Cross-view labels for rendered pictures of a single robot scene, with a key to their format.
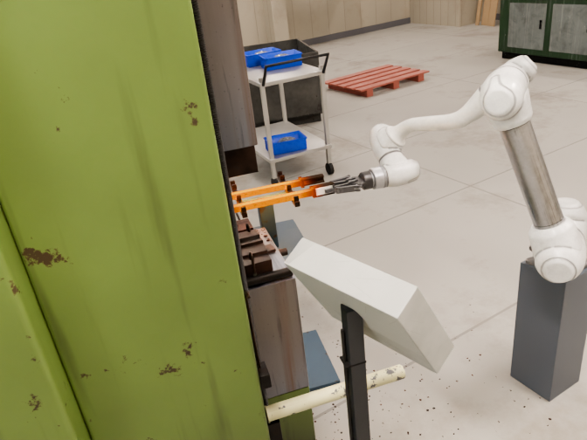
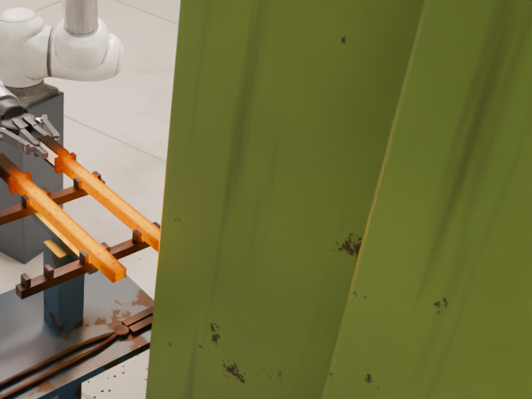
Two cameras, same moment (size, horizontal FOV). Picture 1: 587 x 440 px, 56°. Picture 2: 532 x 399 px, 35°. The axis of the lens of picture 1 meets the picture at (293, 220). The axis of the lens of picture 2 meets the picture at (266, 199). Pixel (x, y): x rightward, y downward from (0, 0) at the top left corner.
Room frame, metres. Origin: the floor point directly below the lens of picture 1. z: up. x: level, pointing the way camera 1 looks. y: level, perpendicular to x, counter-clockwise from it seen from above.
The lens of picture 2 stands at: (2.56, 1.38, 1.98)
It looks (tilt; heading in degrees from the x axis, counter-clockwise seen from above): 34 degrees down; 233
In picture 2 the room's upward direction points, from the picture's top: 10 degrees clockwise
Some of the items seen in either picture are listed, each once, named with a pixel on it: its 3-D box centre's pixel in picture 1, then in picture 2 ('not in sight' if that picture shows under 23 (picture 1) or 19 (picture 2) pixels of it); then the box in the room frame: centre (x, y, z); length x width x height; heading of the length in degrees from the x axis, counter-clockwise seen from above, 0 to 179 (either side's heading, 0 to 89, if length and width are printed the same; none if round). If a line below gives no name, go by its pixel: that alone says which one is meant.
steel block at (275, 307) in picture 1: (209, 325); not in sight; (1.55, 0.33, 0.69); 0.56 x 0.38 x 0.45; 104
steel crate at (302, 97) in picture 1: (274, 84); not in sight; (6.41, 0.02, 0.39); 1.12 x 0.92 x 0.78; 5
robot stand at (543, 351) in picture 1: (550, 324); (20, 170); (1.80, -1.02, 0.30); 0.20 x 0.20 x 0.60; 29
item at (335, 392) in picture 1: (336, 392); not in sight; (1.24, -0.07, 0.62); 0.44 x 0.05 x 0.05; 104
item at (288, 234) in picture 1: (271, 247); (63, 325); (2.07, 0.11, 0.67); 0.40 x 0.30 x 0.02; 11
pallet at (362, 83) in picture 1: (375, 80); not in sight; (7.42, -1.33, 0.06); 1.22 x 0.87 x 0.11; 118
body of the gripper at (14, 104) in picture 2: (360, 182); (15, 121); (2.04, -0.29, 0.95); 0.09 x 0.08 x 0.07; 102
